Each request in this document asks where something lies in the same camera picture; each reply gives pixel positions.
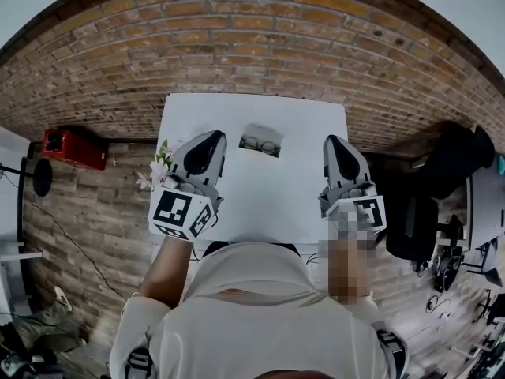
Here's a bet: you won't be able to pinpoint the person's white shirt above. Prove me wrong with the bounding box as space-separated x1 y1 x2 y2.
109 241 412 379

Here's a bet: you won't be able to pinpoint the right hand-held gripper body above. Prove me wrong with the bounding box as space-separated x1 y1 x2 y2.
318 171 387 248

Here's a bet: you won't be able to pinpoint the grey shoulder strap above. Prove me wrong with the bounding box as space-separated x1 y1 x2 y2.
369 319 410 379
125 344 155 379

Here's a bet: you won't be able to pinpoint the black-framed glasses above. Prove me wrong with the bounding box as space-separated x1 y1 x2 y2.
241 139 279 155

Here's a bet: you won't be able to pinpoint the person's left forearm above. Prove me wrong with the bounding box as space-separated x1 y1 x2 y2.
139 234 195 308

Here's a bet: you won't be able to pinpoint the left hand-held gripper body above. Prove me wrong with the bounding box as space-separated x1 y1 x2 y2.
148 162 225 243

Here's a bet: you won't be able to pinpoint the person's right forearm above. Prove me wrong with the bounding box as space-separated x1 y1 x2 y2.
326 216 374 304

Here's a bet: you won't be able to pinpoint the black floor cable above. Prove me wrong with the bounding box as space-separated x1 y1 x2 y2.
28 198 128 302

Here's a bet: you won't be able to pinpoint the pink artificial flowers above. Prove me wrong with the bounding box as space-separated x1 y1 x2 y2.
135 137 179 191

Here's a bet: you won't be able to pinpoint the black round stand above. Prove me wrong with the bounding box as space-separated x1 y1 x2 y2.
0 157 54 198

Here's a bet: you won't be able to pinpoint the black chair base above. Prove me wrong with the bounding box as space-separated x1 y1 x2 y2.
432 214 466 294

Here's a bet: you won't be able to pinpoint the black bag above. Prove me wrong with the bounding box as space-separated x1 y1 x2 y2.
416 120 496 201

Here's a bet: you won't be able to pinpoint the white cabinet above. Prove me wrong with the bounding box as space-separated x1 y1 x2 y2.
0 126 43 316

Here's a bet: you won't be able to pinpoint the red box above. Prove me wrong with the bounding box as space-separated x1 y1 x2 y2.
40 129 109 172

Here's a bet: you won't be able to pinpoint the grey desk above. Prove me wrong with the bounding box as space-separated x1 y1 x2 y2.
465 152 505 254

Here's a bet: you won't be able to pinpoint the black office chair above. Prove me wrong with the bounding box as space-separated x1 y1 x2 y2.
384 193 440 265

